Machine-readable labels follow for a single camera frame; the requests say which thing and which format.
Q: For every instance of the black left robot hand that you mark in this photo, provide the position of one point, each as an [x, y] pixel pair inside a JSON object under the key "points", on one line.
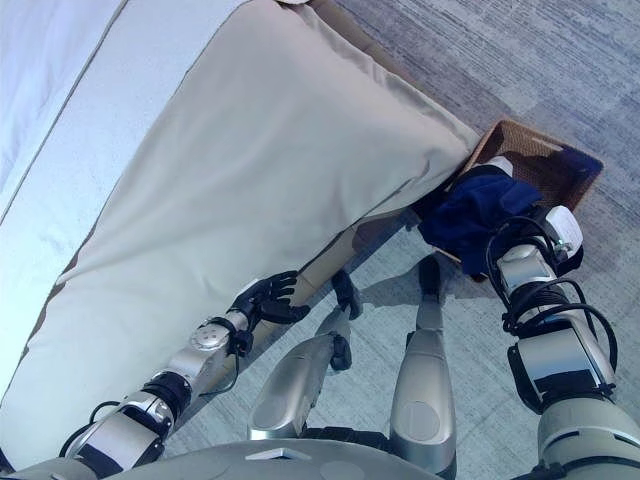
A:
{"points": [[272, 300]]}

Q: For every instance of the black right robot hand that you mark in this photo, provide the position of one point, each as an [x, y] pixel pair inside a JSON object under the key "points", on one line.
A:
{"points": [[562, 227]]}

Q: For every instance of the dark blue garment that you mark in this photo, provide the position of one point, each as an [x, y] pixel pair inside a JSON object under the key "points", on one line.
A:
{"points": [[465, 215]]}

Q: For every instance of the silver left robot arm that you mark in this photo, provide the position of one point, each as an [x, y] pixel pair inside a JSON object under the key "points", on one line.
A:
{"points": [[205, 340]]}

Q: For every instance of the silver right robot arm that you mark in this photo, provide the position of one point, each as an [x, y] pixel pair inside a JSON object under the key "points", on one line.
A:
{"points": [[555, 360]]}

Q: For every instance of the brown wicker basket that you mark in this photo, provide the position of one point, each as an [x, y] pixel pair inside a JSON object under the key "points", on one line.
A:
{"points": [[545, 170]]}

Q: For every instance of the white garment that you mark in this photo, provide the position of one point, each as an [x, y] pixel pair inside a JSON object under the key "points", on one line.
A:
{"points": [[497, 165]]}

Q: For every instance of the grey robot torso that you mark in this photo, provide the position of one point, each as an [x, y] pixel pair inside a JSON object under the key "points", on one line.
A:
{"points": [[225, 462]]}

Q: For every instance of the grey area rug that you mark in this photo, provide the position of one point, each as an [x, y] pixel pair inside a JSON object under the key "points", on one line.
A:
{"points": [[500, 60]]}

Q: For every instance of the white duvet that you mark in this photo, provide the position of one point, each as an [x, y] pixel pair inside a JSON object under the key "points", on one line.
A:
{"points": [[50, 75]]}

